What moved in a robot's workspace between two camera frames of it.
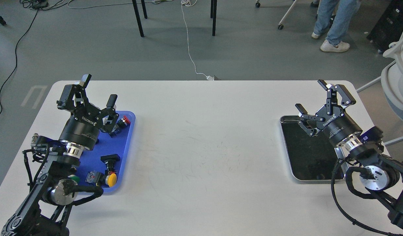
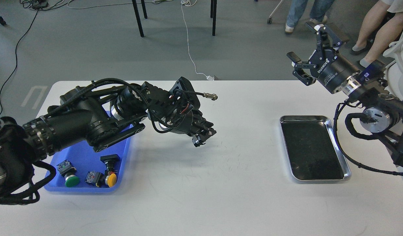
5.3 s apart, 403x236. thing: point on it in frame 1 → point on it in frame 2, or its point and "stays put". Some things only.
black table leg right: (213, 4) stays put
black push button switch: (110, 161) stays put
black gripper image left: (82, 128) → (188, 119)
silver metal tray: (311, 157) stays put
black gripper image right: (336, 123) → (334, 71)
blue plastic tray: (105, 166) → (84, 157)
